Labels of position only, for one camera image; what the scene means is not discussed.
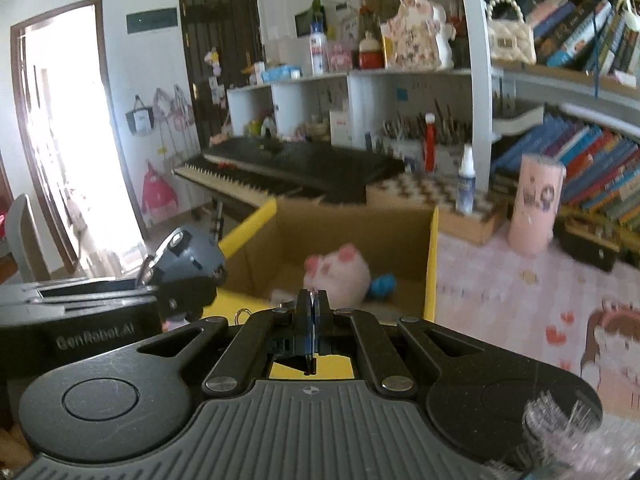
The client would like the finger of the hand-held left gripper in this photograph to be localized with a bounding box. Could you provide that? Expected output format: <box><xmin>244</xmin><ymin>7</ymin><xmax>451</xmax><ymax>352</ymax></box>
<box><xmin>0</xmin><ymin>275</ymin><xmax>219</xmax><ymax>322</ymax></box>

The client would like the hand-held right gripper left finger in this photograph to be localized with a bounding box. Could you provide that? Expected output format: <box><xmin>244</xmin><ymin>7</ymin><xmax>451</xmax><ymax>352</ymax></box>
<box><xmin>132</xmin><ymin>287</ymin><xmax>313</xmax><ymax>396</ymax></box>

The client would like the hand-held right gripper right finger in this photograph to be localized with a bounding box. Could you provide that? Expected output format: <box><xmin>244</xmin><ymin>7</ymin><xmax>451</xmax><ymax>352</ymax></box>
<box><xmin>312</xmin><ymin>287</ymin><xmax>496</xmax><ymax>396</ymax></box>

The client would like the grey key fob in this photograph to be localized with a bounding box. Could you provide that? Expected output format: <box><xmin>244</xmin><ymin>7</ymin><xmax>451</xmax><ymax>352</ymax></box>
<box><xmin>137</xmin><ymin>227</ymin><xmax>228</xmax><ymax>288</ymax></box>

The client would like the pink pig plush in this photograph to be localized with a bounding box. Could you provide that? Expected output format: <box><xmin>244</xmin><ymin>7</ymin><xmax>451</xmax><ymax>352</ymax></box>
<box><xmin>304</xmin><ymin>242</ymin><xmax>372</xmax><ymax>306</ymax></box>

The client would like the blue plastic toy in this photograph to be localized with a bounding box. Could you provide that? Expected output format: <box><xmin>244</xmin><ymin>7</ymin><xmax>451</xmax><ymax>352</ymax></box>
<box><xmin>369</xmin><ymin>274</ymin><xmax>397</xmax><ymax>301</ymax></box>

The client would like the yellow cardboard box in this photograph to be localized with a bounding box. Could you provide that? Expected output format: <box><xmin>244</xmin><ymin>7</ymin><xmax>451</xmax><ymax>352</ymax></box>
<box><xmin>217</xmin><ymin>197</ymin><xmax>441</xmax><ymax>381</ymax></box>

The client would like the grey chair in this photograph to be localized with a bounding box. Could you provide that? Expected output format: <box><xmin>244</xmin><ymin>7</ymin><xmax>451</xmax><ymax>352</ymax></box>
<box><xmin>5</xmin><ymin>194</ymin><xmax>51</xmax><ymax>283</ymax></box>

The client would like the black keyboard piano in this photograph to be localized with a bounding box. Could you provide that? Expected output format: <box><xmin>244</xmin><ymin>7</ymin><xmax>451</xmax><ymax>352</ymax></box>
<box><xmin>172</xmin><ymin>136</ymin><xmax>406</xmax><ymax>206</ymax></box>

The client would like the checkered box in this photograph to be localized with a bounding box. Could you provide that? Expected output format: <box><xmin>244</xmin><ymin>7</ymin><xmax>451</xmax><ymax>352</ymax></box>
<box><xmin>367</xmin><ymin>172</ymin><xmax>506</xmax><ymax>246</ymax></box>

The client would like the dark white tote bag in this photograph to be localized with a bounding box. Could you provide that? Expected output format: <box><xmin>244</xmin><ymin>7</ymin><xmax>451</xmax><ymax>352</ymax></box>
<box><xmin>125</xmin><ymin>94</ymin><xmax>155</xmax><ymax>137</ymax></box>

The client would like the white box with red label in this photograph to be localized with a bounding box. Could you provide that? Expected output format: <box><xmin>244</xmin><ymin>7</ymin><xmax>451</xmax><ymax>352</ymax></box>
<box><xmin>329</xmin><ymin>107</ymin><xmax>353</xmax><ymax>148</ymax></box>

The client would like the pink tote bag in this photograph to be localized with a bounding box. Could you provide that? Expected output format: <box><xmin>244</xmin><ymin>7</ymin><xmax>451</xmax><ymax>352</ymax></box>
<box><xmin>152</xmin><ymin>85</ymin><xmax>193</xmax><ymax>131</ymax></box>

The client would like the white pen holder with pens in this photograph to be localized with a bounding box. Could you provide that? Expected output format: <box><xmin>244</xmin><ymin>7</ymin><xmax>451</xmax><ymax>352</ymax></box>
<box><xmin>382</xmin><ymin>112</ymin><xmax>426</xmax><ymax>161</ymax></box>
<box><xmin>436</xmin><ymin>105</ymin><xmax>472</xmax><ymax>162</ymax></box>

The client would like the white spray bottle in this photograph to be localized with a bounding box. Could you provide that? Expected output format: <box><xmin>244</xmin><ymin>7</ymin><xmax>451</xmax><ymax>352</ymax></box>
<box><xmin>455</xmin><ymin>144</ymin><xmax>475</xmax><ymax>215</ymax></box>

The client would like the white cubby shelf unit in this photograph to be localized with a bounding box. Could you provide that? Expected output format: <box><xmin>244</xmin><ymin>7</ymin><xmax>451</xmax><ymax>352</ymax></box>
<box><xmin>226</xmin><ymin>67</ymin><xmax>501</xmax><ymax>161</ymax></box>

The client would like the pink cartoon tumbler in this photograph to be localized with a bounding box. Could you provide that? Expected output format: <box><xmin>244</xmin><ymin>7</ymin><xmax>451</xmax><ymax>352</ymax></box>
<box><xmin>507</xmin><ymin>154</ymin><xmax>567</xmax><ymax>255</ymax></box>

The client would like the blue tissue pack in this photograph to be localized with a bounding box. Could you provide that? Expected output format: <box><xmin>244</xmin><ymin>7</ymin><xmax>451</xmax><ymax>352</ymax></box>
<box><xmin>261</xmin><ymin>65</ymin><xmax>302</xmax><ymax>83</ymax></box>

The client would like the silvery fuzzy cloth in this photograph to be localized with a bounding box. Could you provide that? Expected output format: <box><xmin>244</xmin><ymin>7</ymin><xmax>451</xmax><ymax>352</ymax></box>
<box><xmin>520</xmin><ymin>392</ymin><xmax>608</xmax><ymax>480</ymax></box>

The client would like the pink box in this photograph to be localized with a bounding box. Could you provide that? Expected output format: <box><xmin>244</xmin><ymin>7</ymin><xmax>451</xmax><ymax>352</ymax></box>
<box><xmin>326</xmin><ymin>42</ymin><xmax>353</xmax><ymax>72</ymax></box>

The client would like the white bottle with blue cap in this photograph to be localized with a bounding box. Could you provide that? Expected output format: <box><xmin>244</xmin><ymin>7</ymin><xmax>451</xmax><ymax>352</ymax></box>
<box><xmin>310</xmin><ymin>22</ymin><xmax>326</xmax><ymax>77</ymax></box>

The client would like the red round doll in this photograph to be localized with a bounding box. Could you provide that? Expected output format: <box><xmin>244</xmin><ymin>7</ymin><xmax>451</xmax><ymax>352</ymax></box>
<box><xmin>357</xmin><ymin>31</ymin><xmax>386</xmax><ymax>70</ymax></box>

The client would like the black wooden box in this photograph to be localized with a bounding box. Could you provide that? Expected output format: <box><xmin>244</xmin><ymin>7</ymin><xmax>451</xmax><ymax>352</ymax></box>
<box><xmin>555</xmin><ymin>217</ymin><xmax>621</xmax><ymax>273</ymax></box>

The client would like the yellow white bottle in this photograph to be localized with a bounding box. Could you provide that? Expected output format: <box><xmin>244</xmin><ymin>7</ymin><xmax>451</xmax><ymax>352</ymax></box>
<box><xmin>380</xmin><ymin>24</ymin><xmax>396</xmax><ymax>68</ymax></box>

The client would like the dark wooden door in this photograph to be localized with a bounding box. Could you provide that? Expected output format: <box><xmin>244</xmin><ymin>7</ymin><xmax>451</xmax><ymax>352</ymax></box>
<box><xmin>177</xmin><ymin>0</ymin><xmax>266</xmax><ymax>151</ymax></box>

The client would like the white cartoon desk mat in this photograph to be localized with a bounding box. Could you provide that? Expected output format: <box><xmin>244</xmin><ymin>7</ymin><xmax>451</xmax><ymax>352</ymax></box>
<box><xmin>575</xmin><ymin>300</ymin><xmax>640</xmax><ymax>418</ymax></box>

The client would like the floral plush pig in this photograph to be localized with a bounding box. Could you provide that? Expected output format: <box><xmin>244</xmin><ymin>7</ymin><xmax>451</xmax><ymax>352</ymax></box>
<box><xmin>381</xmin><ymin>0</ymin><xmax>455</xmax><ymax>70</ymax></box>

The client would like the white wooden bookshelf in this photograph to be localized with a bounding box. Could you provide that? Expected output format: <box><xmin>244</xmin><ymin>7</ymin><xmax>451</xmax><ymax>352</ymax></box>
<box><xmin>452</xmin><ymin>0</ymin><xmax>640</xmax><ymax>241</ymax></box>

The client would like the row of books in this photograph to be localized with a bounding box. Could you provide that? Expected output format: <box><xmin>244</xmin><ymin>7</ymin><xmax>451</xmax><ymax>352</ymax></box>
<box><xmin>525</xmin><ymin>0</ymin><xmax>640</xmax><ymax>73</ymax></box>
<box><xmin>492</xmin><ymin>112</ymin><xmax>640</xmax><ymax>226</ymax></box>

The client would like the white quilted handbag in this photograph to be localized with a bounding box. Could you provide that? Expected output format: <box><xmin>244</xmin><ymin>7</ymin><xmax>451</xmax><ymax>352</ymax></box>
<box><xmin>485</xmin><ymin>0</ymin><xmax>537</xmax><ymax>65</ymax></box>

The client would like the dark photo frame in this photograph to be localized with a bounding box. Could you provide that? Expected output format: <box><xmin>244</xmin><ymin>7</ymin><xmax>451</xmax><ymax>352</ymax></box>
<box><xmin>295</xmin><ymin>7</ymin><xmax>326</xmax><ymax>38</ymax></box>

